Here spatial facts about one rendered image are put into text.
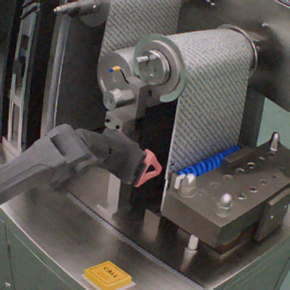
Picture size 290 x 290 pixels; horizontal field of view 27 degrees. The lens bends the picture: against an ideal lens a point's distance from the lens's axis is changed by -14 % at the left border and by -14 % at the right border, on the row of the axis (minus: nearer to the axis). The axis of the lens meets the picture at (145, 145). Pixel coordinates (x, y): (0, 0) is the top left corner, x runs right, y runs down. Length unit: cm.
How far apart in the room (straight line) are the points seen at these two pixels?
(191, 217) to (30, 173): 41
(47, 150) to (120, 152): 19
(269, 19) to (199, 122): 35
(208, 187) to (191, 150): 9
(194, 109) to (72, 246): 38
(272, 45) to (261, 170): 31
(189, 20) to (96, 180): 48
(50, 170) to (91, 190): 50
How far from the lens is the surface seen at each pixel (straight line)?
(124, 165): 122
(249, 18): 154
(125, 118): 135
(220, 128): 147
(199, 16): 166
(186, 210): 132
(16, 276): 165
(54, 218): 144
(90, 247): 137
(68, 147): 109
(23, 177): 102
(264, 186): 142
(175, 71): 128
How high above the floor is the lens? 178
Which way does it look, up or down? 30 degrees down
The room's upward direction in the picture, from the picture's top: 9 degrees clockwise
